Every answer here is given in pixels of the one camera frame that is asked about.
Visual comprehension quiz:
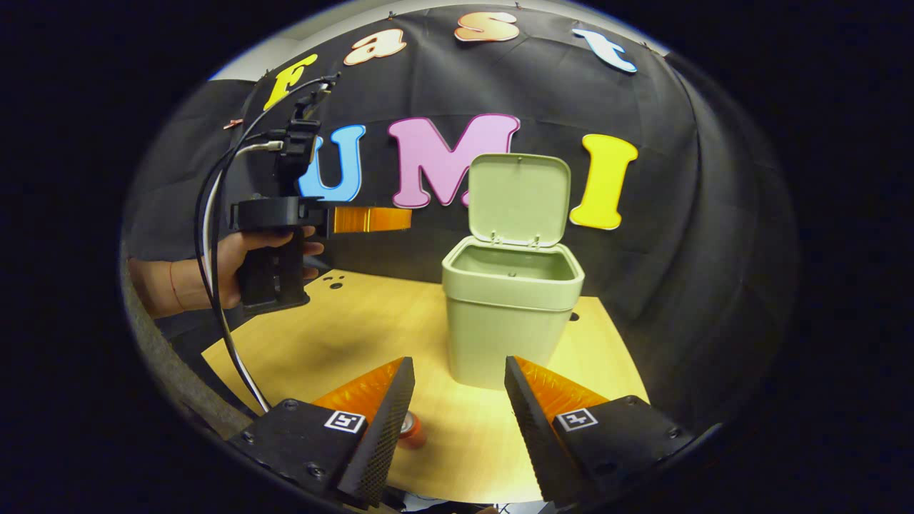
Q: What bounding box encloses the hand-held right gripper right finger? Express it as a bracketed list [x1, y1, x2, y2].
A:
[503, 355, 705, 505]

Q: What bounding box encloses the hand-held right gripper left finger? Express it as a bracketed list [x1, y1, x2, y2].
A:
[226, 356, 416, 510]

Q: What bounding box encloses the orange pop can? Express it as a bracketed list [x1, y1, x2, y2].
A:
[398, 411, 428, 451]

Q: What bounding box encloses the pale green garbage bin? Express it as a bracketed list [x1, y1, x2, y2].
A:
[441, 152, 586, 391]

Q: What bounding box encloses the wooden desktop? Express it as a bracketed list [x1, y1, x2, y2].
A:
[201, 268, 651, 505]

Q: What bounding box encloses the black backdrop cloth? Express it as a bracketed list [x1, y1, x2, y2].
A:
[121, 3, 798, 430]

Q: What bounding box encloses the white cable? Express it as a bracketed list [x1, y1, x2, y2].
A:
[201, 140, 286, 416]

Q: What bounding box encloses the black cable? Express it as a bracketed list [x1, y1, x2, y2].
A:
[194, 71, 341, 416]

